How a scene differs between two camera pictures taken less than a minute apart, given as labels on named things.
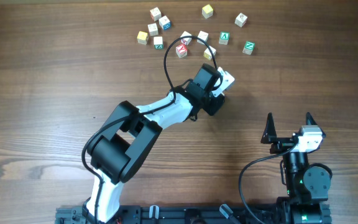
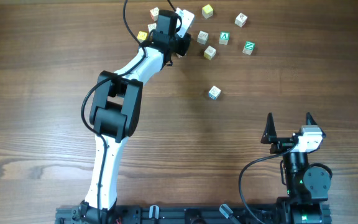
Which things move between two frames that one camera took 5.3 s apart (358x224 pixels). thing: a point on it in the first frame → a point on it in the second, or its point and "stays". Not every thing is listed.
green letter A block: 224,38 stays
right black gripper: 270,136 stays
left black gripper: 213,108 → 183,48
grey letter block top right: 240,20 stays
